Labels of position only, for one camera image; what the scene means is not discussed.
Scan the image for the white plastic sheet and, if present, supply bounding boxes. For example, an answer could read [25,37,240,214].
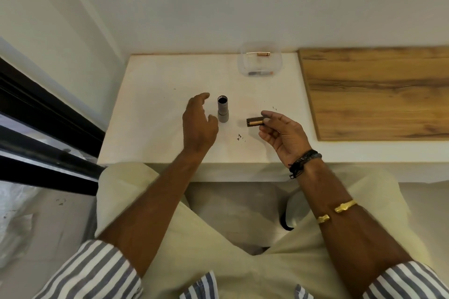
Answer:
[0,183,39,269]

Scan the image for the black braided bracelet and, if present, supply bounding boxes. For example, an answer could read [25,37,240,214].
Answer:
[288,149,322,180]

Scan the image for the person's left forearm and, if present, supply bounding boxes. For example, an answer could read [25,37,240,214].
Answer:
[96,150,211,278]

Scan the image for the cream trousers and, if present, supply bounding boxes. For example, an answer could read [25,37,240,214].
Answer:
[94,162,433,299]

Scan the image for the person's left hand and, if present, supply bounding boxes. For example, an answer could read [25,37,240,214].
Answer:
[182,92,220,156]

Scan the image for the black window frame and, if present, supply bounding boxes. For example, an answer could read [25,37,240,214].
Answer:
[0,57,107,196]

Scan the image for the striped shirt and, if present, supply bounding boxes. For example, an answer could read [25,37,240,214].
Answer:
[33,239,449,299]

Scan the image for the clear plastic container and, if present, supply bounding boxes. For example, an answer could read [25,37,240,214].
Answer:
[239,41,283,78]

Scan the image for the person's right forearm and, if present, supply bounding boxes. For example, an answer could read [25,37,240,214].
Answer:
[296,159,414,299]

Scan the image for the wooden board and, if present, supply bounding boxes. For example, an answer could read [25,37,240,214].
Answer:
[298,46,449,142]

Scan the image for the gold bangle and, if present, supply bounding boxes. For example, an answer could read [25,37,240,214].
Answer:
[316,199,358,225]

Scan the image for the grey flashlight body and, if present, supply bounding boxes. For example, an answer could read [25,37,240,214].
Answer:
[217,96,229,124]

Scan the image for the person's right hand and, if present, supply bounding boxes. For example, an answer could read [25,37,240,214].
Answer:
[258,110,313,168]

